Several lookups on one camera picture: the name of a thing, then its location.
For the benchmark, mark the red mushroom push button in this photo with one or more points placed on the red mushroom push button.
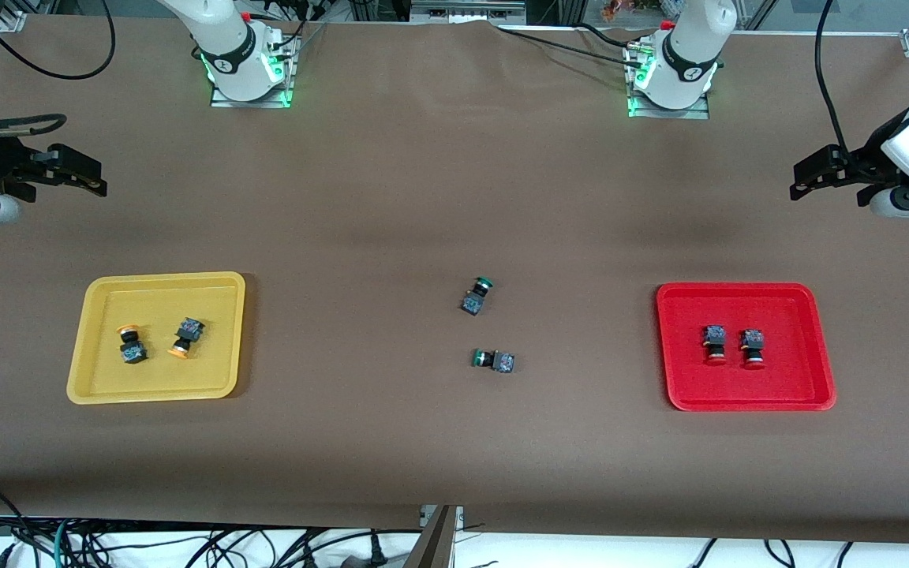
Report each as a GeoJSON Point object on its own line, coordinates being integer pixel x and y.
{"type": "Point", "coordinates": [713, 337]}
{"type": "Point", "coordinates": [753, 341]}

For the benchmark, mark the yellow mushroom push button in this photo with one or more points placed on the yellow mushroom push button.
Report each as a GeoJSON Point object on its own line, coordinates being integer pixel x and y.
{"type": "Point", "coordinates": [132, 351]}
{"type": "Point", "coordinates": [188, 331]}

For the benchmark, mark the red plastic tray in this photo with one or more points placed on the red plastic tray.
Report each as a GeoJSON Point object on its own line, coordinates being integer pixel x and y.
{"type": "Point", "coordinates": [794, 371]}

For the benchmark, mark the yellow plastic tray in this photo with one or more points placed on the yellow plastic tray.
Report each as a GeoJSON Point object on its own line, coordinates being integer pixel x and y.
{"type": "Point", "coordinates": [210, 371]}

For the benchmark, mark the small orange object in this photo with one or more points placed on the small orange object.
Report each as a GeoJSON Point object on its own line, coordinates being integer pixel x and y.
{"type": "Point", "coordinates": [614, 9]}

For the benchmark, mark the green push button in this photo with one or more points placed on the green push button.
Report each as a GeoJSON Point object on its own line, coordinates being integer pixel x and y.
{"type": "Point", "coordinates": [502, 362]}
{"type": "Point", "coordinates": [472, 302]}

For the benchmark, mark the brown table cloth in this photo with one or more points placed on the brown table cloth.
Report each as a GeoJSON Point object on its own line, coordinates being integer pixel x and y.
{"type": "Point", "coordinates": [454, 197]}

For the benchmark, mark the aluminium frame corner bracket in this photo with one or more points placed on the aluminium frame corner bracket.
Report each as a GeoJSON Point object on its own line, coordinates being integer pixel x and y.
{"type": "Point", "coordinates": [13, 22]}

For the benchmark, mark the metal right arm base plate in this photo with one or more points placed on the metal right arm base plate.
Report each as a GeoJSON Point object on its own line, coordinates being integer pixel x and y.
{"type": "Point", "coordinates": [222, 101]}

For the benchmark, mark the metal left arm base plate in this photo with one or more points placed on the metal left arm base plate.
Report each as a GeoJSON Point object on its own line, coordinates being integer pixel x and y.
{"type": "Point", "coordinates": [660, 113]}

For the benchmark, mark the wide aluminium frame profile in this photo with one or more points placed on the wide aluminium frame profile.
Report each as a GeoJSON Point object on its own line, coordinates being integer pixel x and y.
{"type": "Point", "coordinates": [466, 9]}

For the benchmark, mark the metal table frame post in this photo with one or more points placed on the metal table frame post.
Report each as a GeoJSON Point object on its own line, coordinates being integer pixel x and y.
{"type": "Point", "coordinates": [439, 544]}

